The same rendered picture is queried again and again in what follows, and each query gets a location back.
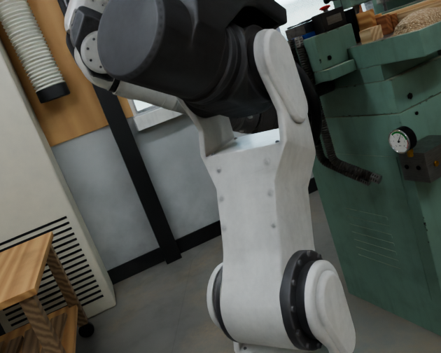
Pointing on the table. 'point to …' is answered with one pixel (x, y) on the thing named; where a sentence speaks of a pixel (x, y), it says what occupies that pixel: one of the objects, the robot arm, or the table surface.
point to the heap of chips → (421, 19)
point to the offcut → (371, 34)
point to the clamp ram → (353, 22)
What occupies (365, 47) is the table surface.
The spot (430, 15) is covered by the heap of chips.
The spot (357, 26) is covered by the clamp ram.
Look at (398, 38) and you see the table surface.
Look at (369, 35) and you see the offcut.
